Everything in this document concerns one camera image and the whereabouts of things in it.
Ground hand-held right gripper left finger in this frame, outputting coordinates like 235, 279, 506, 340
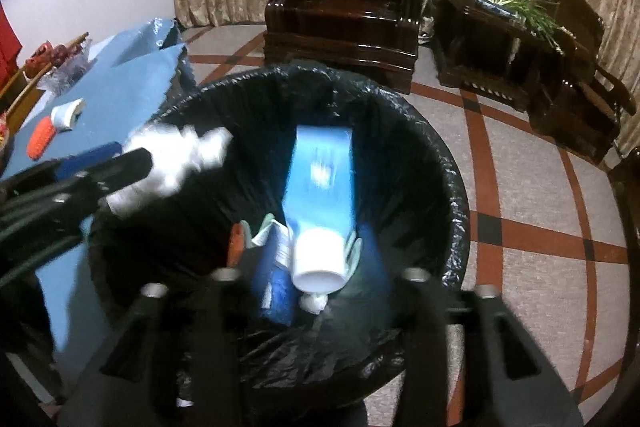
57, 267, 261, 427

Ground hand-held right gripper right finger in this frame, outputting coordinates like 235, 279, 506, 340
397, 267, 586, 427

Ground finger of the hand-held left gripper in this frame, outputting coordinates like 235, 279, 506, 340
0, 142, 123, 202
0, 148, 155, 238

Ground white tissue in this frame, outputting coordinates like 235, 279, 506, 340
107, 124, 235, 220

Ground blue packet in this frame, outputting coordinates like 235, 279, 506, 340
250, 247, 301, 325

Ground black lined trash bin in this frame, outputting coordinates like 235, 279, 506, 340
87, 62, 471, 408

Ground blue toothpaste tube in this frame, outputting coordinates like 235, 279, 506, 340
280, 124, 363, 295

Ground white packet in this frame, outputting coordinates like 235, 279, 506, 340
50, 98, 87, 131

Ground orange knit cloth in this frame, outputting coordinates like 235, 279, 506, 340
27, 117, 55, 160

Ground blue tablecloth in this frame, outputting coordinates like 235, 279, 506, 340
0, 44, 196, 353
87, 18, 182, 72

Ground snack plate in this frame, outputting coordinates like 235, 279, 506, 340
0, 112, 16, 168

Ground glass fruit bowl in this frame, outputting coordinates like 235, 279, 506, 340
37, 44, 93, 95

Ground white paper scrap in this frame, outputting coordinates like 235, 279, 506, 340
300, 294, 328, 315

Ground wooden chair back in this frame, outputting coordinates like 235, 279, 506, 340
0, 32, 91, 112

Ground red hanging cloth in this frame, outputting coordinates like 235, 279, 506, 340
0, 4, 23, 72

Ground dark wooden armchair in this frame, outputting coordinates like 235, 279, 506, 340
527, 0, 638, 165
255, 0, 436, 95

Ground dark wooden side table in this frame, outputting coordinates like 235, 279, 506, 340
432, 0, 591, 112

